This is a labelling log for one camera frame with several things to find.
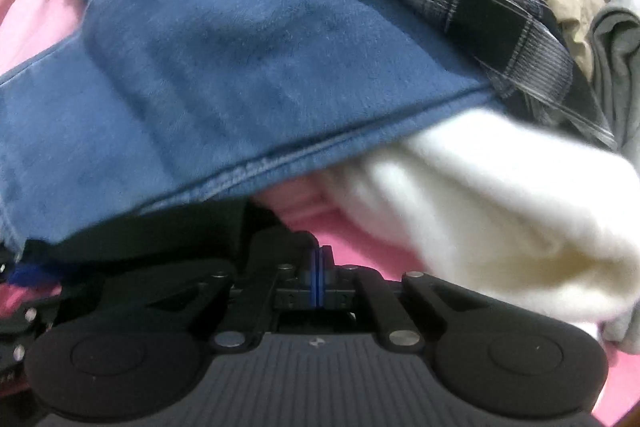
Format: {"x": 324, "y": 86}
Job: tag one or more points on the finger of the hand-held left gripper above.
{"x": 27, "y": 317}
{"x": 27, "y": 275}

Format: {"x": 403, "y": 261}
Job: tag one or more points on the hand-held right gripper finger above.
{"x": 322, "y": 279}
{"x": 312, "y": 279}

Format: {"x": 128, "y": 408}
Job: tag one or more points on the black t-shirt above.
{"x": 150, "y": 237}

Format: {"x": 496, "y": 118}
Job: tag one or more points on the pink floral blanket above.
{"x": 325, "y": 217}

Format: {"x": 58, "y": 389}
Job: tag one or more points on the cream white sweater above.
{"x": 500, "y": 207}

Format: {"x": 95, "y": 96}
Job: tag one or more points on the blue jeans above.
{"x": 200, "y": 57}

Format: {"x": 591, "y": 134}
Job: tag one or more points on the khaki garment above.
{"x": 575, "y": 22}

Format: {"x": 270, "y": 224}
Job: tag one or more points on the grey garment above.
{"x": 620, "y": 67}

